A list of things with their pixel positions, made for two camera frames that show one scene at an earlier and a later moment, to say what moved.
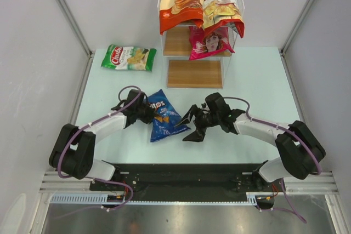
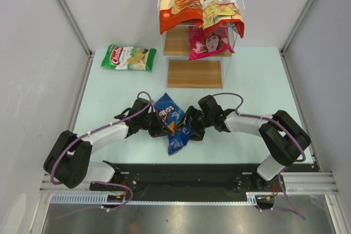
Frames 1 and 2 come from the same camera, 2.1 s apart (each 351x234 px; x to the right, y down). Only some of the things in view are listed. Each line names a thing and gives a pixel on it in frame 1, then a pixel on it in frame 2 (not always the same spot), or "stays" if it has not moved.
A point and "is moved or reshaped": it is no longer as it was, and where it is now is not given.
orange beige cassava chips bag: x=181 y=0 stays
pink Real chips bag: x=201 y=46 stays
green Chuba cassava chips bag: x=130 y=58 stays
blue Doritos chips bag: x=165 y=118 is moved or reshaped
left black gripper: x=151 y=113 → x=160 y=129
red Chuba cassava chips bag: x=221 y=7 stays
